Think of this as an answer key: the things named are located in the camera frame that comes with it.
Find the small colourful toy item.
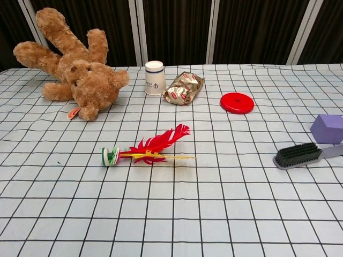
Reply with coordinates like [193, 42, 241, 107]
[101, 123, 197, 168]

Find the crumpled gold foil snack bag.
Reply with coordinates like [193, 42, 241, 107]
[162, 71, 205, 106]

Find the white paper cup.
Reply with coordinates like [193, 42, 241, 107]
[144, 61, 165, 96]

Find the checked light blue tablecloth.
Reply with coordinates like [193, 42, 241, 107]
[0, 63, 343, 257]

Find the red plastic disc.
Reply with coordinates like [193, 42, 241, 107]
[220, 92, 255, 115]

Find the brown plush teddy bear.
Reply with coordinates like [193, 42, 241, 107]
[13, 7, 130, 122]

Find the grey brush with black bristles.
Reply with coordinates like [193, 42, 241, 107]
[272, 142, 343, 171]

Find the purple foam cube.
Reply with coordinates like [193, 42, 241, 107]
[310, 114, 343, 145]

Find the black folding screen with frame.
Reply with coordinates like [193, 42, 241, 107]
[0, 0, 343, 72]

